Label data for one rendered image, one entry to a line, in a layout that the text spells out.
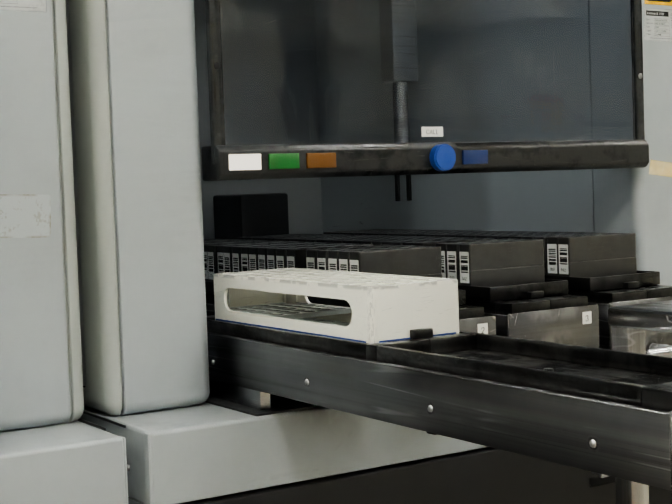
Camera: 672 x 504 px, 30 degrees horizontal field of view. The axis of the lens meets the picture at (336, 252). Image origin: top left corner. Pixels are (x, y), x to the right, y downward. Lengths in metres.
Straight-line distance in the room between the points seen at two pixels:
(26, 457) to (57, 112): 0.32
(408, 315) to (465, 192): 0.81
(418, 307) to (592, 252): 0.50
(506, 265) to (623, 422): 0.66
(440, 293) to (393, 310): 0.05
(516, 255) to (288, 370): 0.41
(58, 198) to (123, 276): 0.10
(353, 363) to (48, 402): 0.31
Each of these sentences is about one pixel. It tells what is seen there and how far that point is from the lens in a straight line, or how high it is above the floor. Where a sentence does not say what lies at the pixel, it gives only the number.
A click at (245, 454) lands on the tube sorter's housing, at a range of 1.21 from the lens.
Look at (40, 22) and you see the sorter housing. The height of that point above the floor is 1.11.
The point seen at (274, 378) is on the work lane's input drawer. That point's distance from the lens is 1.19.
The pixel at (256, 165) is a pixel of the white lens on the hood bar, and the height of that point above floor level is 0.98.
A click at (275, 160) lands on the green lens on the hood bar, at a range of 1.28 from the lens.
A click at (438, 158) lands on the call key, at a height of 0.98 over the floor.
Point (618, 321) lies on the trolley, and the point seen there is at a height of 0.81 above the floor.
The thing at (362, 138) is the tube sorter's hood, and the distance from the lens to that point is 1.35.
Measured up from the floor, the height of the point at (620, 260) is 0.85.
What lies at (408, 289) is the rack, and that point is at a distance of 1.10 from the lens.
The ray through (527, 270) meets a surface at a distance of 1.49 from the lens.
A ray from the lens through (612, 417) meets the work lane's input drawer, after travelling 0.84.
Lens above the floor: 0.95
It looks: 3 degrees down
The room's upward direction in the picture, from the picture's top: 2 degrees counter-clockwise
